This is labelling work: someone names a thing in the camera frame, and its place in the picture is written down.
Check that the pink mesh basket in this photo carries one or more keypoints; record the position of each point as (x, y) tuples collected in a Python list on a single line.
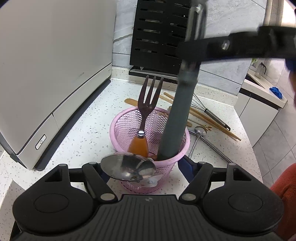
[(122, 129)]

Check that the steel spoon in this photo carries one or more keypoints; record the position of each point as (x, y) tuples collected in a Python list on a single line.
[(200, 131)]

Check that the steel ladle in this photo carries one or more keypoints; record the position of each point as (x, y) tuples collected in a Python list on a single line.
[(215, 148)]

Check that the white cabinet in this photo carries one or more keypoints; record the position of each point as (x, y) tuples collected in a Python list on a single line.
[(254, 115)]

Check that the black slotted knife block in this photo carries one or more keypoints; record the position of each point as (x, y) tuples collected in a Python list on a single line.
[(157, 34)]

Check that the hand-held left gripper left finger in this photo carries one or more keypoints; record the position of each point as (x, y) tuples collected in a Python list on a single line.
[(92, 176)]

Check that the white countertop appliance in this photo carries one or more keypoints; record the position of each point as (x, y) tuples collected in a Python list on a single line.
[(46, 69)]

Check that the wooden spatula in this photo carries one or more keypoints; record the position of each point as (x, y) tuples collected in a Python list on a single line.
[(131, 102)]

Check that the person's orange clothing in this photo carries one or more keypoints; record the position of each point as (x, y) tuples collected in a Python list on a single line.
[(285, 192)]

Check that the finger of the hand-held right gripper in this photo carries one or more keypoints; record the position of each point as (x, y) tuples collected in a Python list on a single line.
[(231, 47), (292, 64)]

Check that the blue cloth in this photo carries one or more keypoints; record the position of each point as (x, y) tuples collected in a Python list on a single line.
[(276, 92)]

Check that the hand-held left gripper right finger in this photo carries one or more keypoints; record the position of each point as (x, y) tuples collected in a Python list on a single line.
[(186, 169)]

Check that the metal whisk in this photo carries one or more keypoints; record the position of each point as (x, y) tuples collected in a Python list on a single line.
[(217, 119)]

